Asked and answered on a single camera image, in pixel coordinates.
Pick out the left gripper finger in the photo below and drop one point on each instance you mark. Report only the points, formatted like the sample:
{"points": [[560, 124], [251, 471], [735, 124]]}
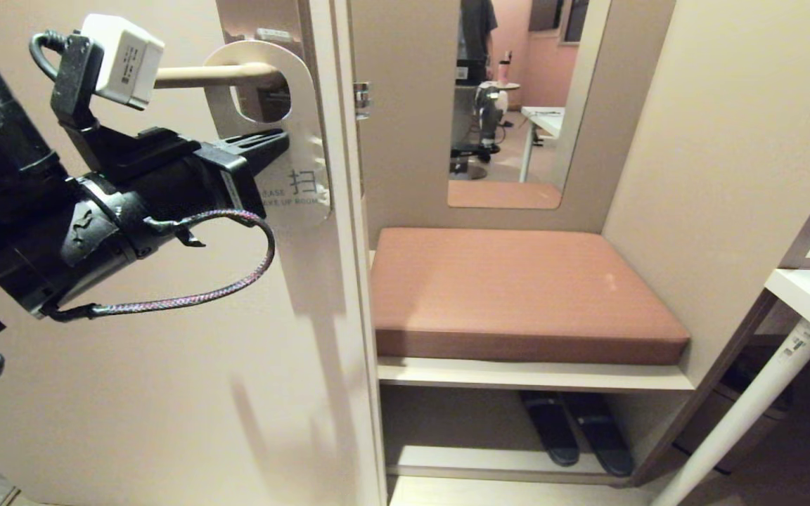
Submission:
{"points": [[254, 146]]}

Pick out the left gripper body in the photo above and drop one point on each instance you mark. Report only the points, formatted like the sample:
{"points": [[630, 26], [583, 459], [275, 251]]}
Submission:
{"points": [[166, 200]]}

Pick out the white door hanger sign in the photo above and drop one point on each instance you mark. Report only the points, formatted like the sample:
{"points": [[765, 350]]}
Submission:
{"points": [[303, 140]]}

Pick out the metal door latch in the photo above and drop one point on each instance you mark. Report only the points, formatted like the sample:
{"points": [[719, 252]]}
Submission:
{"points": [[362, 100]]}

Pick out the beige door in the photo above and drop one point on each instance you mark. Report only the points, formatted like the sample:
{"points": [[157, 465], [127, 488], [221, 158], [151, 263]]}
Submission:
{"points": [[187, 393]]}

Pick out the brown seat cushion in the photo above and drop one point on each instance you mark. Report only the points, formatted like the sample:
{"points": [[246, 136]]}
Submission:
{"points": [[517, 295]]}

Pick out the beige bench shelf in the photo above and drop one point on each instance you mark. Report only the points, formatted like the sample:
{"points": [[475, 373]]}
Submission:
{"points": [[517, 376]]}

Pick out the black slipper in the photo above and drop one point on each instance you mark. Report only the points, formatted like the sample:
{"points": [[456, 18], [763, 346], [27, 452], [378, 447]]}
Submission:
{"points": [[605, 436], [553, 429]]}

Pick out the white table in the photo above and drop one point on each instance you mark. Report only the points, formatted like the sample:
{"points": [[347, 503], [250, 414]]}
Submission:
{"points": [[806, 302]]}

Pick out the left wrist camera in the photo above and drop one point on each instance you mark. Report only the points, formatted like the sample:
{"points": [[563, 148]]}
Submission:
{"points": [[124, 60]]}

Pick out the wall mirror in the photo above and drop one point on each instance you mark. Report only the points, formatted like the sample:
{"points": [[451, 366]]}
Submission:
{"points": [[510, 105]]}

